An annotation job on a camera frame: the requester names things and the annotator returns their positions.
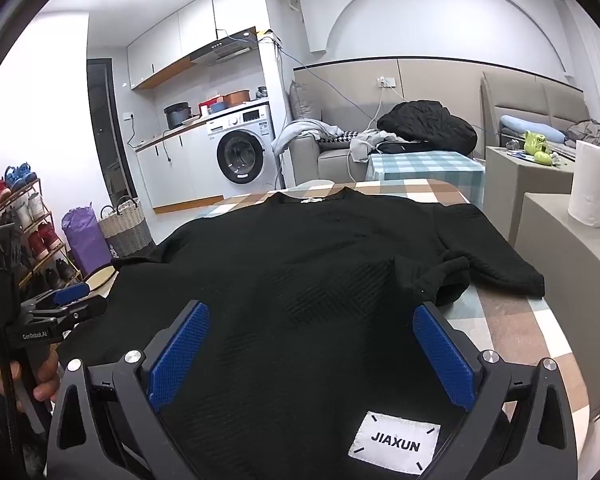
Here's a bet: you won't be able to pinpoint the range hood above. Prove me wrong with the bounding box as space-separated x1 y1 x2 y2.
190 27 258 66

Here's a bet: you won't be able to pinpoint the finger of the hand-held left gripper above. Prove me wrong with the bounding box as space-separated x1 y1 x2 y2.
27 297 109 333
22 281 92 311

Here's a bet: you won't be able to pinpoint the white wall cabinets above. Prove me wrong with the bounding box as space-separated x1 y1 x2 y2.
126 0 261 91

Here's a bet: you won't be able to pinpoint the black quilted jacket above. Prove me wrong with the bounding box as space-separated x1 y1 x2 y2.
377 101 478 155

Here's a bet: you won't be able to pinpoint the white washing machine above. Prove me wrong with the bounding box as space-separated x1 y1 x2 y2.
206 104 276 198

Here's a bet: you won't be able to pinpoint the blue pillow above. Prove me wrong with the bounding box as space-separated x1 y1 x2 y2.
500 115 566 143

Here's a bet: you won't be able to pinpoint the brown checked tablecloth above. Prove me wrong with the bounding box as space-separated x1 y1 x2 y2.
195 178 593 466

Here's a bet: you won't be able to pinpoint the woven laundry basket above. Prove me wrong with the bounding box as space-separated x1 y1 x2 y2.
97 196 153 258

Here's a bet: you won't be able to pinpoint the grey padded headboard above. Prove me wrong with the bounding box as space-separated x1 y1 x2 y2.
481 71 593 148

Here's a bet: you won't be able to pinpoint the houndstooth cushion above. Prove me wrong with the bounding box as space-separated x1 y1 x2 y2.
320 129 363 145

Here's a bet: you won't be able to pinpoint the grey hoodie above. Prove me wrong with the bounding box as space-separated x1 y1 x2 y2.
271 120 341 157

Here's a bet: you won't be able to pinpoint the person's left hand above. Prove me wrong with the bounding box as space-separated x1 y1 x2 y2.
0 351 63 403

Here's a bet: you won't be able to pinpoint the round wooden stool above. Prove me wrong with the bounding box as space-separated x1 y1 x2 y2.
82 263 121 296

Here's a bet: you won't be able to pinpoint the grey blanket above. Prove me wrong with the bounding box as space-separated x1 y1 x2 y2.
565 119 600 150

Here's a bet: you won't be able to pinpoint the person's left forearm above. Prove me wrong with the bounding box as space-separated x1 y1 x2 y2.
0 380 51 480

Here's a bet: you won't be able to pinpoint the white round stool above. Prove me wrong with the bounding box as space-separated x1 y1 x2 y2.
285 179 338 193

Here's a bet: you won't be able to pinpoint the black cooking pot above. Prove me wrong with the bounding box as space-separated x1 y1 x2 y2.
163 102 193 130

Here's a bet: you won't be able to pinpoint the white grey garment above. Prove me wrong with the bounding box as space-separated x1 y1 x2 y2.
349 130 401 163

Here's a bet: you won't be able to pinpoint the green figurine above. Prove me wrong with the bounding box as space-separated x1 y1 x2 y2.
522 130 556 166

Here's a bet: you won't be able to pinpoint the blue checked tablecloth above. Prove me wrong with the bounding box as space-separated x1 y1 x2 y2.
365 151 486 211

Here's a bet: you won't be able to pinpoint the white base cabinet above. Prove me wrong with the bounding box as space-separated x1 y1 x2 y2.
134 125 226 213

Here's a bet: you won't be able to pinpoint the black cable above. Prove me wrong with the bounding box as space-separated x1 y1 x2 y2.
0 260 23 466

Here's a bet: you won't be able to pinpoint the white paper towel roll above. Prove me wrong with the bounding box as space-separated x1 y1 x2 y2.
567 140 600 228

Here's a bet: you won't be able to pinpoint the grey sofa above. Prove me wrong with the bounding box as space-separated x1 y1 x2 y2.
286 80 483 188

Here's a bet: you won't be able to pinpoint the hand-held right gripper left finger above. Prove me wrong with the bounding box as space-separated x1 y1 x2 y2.
45 300 211 480

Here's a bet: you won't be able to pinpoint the grey bedside cabinet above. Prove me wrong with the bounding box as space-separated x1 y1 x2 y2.
510 191 600 421
482 145 578 261

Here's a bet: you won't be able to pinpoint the shoe rack with shoes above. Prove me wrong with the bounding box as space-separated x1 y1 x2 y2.
0 162 83 306

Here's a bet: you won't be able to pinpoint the dark door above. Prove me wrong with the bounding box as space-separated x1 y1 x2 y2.
86 58 140 211

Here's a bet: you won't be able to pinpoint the purple bag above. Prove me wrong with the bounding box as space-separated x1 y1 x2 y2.
61 203 112 276

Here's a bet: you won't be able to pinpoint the black knit sweater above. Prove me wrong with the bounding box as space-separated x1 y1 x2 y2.
57 186 546 480

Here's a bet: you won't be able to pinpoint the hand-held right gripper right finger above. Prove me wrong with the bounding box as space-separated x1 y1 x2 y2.
412 301 578 480

